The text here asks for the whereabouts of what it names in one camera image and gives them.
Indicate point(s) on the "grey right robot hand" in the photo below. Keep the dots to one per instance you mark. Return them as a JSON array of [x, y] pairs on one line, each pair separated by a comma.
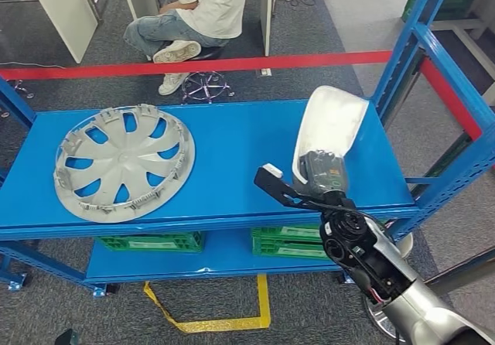
[[323, 173]]

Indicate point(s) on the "white plastic car part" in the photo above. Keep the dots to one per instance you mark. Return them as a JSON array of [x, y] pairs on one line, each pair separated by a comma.
[[328, 122]]

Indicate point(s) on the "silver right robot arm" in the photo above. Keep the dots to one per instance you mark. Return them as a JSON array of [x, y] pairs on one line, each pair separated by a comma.
[[417, 307]]

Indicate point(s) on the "red barrier belt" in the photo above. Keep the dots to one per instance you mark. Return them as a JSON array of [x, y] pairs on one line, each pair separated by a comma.
[[232, 65]]

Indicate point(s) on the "seated person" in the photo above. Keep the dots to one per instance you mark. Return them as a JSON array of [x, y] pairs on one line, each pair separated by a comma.
[[216, 4]]

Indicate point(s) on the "silver wheel hub cap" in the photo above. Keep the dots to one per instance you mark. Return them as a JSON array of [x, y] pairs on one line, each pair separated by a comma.
[[124, 160]]

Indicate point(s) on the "white desk side panel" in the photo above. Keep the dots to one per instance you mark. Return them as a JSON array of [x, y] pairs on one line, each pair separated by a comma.
[[62, 9]]

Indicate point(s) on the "chrome chair base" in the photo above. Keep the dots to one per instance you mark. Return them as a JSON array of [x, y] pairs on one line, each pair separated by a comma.
[[24, 90]]

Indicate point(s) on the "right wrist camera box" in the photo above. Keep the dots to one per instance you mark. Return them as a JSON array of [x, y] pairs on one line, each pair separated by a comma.
[[271, 184]]

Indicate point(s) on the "white frame table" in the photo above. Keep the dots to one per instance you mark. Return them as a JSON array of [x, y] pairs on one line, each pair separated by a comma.
[[456, 23]]

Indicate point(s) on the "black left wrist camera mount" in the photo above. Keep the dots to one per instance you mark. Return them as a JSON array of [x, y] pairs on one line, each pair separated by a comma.
[[67, 339]]

